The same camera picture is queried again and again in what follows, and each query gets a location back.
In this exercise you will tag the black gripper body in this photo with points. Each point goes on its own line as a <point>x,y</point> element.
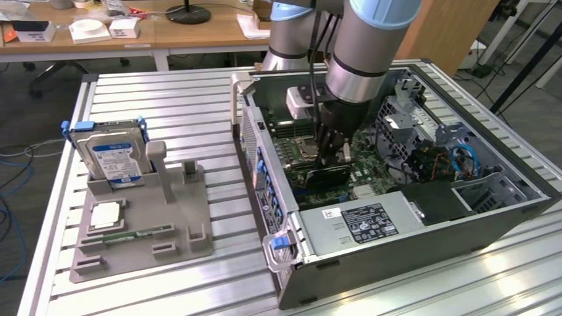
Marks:
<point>342,118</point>

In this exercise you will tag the black graphics card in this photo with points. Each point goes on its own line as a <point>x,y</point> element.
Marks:
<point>327,179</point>

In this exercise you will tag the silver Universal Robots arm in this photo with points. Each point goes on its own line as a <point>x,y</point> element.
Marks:
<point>364,49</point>

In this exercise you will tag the metal CPU socket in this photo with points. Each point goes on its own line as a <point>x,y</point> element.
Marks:
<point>304,145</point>

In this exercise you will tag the perforated metal disk bay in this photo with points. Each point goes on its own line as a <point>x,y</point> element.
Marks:
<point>403,121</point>

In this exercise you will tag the green motherboard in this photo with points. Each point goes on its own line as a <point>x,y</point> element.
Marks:
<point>372,164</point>

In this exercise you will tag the small silver heat sink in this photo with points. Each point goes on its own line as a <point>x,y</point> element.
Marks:
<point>364,191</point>

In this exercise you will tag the black plastic shroud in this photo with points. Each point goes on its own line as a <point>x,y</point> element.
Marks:
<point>434,204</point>

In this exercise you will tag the white papers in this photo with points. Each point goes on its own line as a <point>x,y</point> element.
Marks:
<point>253,29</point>

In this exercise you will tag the grey power supply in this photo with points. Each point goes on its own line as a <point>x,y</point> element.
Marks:
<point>324,230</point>

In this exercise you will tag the wooden cabinet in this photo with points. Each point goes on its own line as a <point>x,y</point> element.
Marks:
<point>451,39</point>

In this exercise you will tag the dark green floor device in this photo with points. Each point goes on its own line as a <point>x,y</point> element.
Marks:
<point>482,71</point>

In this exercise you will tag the blue case latch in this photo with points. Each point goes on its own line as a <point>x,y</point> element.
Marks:
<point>280,244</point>

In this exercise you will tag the black slanted pole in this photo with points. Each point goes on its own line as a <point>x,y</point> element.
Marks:
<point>526,72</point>

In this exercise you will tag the black lamp base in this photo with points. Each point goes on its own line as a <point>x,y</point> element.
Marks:
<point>188,16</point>

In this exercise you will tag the open black PC case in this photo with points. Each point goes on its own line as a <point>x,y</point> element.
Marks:
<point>395,270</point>

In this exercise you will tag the hard disk with blue caddy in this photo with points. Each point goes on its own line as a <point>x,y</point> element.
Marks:
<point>113,161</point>

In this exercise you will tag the small white labelled box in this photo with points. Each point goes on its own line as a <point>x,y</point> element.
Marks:
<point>124,31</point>

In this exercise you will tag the green RAM stick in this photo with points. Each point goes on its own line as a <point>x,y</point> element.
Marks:
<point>127,236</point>

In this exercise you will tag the silver CPU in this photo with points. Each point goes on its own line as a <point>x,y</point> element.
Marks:
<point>105,216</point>

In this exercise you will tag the grey parts rack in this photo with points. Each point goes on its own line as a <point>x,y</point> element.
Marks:
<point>144,263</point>

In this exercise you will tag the white box with round lid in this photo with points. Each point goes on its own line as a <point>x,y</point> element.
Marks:
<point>89,33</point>

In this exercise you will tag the wooden desk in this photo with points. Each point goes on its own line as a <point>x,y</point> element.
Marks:
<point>52,47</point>

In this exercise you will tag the office chair base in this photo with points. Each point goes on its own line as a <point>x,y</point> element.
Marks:
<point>37,90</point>

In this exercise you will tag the white box with black top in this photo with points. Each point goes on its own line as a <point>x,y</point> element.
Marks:
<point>35,35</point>

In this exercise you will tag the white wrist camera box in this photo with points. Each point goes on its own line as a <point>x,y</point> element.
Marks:
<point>300,105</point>

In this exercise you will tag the grey metal bay bracket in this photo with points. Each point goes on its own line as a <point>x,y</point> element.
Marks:
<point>487,194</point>

